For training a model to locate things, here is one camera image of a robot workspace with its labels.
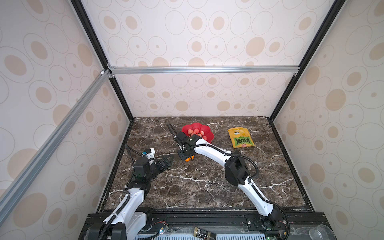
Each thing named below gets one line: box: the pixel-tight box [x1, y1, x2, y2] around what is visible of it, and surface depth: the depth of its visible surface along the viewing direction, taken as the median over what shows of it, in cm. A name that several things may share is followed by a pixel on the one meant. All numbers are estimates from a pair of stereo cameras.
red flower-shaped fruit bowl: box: [181, 122, 215, 144], surface depth 111 cm
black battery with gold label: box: [193, 227, 217, 240], surface depth 70 cm
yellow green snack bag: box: [227, 127, 256, 149], surface depth 108 cm
